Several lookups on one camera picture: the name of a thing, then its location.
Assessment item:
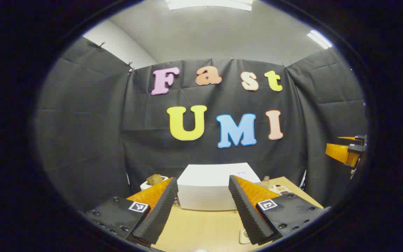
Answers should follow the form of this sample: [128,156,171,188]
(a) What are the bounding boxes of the white microwave oven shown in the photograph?
[176,162,261,211]

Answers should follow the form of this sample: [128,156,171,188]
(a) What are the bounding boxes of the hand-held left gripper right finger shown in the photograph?
[228,175,324,245]

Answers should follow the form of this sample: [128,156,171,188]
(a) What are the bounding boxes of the brown toast slice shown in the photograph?
[147,174,164,186]

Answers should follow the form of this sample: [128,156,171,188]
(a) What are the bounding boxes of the white divided dish of beans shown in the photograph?
[268,184,291,196]

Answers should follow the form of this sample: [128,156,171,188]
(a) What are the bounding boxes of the white toaster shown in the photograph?
[140,175,169,191]

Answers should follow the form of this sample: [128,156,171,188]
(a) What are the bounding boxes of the long ceiling light panel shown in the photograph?
[165,0,254,11]

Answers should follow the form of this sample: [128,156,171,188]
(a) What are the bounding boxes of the black backdrop cloth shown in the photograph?
[35,37,368,210]

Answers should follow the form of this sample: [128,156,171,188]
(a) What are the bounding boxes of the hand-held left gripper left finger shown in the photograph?
[83,177,179,245]

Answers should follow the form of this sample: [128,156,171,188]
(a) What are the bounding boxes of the small ceiling light panel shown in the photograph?
[307,30,332,49]

